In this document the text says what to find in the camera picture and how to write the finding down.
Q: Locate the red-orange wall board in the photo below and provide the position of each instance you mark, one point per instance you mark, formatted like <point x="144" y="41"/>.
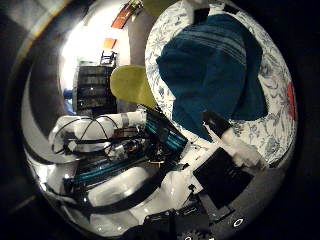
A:
<point x="121" y="18"/>

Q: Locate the blue floral white tablecloth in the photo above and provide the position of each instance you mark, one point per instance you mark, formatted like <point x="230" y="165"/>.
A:
<point x="273" y="133"/>

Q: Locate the teal striped towel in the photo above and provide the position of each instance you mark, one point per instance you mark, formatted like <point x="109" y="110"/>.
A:
<point x="206" y="73"/>

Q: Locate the black drawer shelf unit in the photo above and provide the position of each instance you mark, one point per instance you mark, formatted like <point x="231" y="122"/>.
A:
<point x="95" y="90"/>

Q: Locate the orange wall picture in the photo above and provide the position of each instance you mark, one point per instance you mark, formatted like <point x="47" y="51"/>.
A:
<point x="110" y="43"/>

